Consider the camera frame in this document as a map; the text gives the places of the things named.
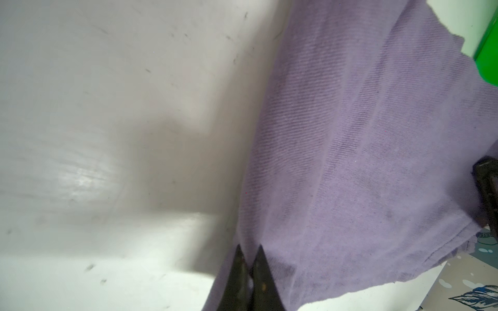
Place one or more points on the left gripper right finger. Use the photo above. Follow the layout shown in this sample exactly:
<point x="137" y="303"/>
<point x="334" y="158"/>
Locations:
<point x="265" y="294"/>

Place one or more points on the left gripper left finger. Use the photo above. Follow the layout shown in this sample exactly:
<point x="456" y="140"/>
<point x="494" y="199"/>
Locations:
<point x="235" y="296"/>

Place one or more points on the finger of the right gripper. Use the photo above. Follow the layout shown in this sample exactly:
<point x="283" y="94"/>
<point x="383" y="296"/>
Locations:
<point x="485" y="177"/>

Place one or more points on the purple trousers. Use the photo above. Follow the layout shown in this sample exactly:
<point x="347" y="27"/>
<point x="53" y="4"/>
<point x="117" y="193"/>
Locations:
<point x="360" y="172"/>

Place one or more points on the green plastic basket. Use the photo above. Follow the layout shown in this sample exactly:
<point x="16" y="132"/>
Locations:
<point x="485" y="57"/>

